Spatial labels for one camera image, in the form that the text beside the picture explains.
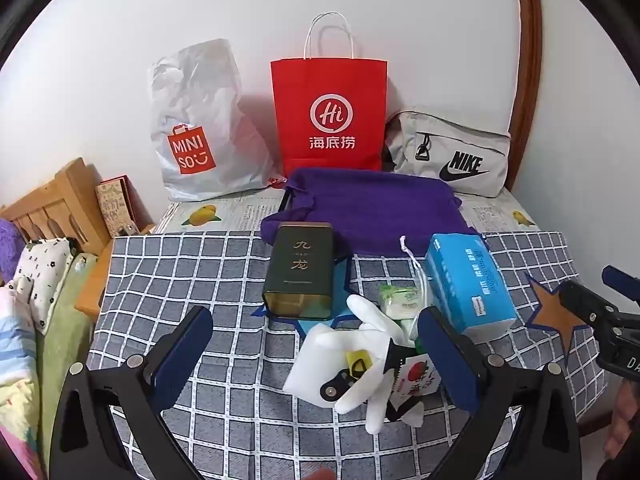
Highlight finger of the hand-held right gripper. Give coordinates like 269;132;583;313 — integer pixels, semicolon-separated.
601;265;640;306
558;280;619;332

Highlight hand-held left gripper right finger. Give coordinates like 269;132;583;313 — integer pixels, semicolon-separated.
416;306;581;480

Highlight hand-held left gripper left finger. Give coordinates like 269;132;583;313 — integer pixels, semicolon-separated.
49;305;215;480

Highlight fruit print tissue packet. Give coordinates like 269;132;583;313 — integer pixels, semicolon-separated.
387;354;443;413

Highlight green wipes packet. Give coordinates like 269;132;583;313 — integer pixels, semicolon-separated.
377;284;421;321

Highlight yellow and black pouch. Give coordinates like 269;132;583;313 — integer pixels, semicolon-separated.
345;337;423;423

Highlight translucent drawstring pouch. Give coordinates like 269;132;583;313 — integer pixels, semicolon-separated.
377;235;433;348

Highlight black strap with snap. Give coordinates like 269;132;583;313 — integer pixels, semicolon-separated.
320;367;358;403

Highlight person's right hand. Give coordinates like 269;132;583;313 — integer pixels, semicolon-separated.
602;380;640;458

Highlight blue tissue pack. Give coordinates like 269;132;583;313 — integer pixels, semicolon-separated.
424;232;518;343

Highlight grey plaid tablecloth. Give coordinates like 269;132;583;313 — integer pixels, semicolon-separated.
85;230;608;480

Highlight light green blanket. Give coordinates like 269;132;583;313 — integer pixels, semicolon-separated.
35;252;98;441

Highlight dark green tin box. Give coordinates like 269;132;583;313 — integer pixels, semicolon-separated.
262;221;335;322

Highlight white flower print pillow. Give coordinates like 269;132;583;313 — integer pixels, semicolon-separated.
15;237;76;336

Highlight purple towel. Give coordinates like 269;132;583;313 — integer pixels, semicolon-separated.
260;167;486;256

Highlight patterned brown book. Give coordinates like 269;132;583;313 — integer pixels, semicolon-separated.
95;175;156;238

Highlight wooden bed headboard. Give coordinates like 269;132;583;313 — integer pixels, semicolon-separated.
0;157;156;323

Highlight grey waist bag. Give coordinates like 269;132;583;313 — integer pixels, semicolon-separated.
384;107;513;198

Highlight purple plush cushion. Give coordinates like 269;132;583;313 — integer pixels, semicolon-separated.
0;217;26;286

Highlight white plastic shopping bag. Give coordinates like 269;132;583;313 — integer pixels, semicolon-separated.
147;37;276;203

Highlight red paper bag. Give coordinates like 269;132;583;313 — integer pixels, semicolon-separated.
270;10;390;177

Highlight brown wooden door frame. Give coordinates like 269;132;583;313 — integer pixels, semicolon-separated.
507;0;543;193

